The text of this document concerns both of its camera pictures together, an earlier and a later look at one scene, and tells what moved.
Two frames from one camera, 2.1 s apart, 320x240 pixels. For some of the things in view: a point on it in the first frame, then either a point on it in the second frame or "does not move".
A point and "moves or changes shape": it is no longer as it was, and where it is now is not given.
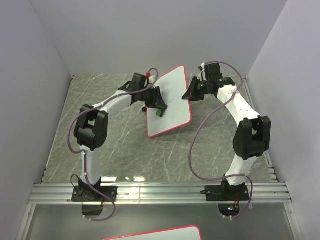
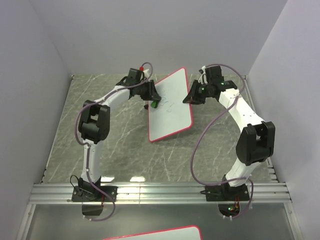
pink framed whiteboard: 172,86 moves or changes shape
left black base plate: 89,193 does not move
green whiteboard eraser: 160,112 moves or changes shape
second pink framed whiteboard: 190,232 does not move
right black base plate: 217,193 does not move
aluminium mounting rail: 158,193 does not move
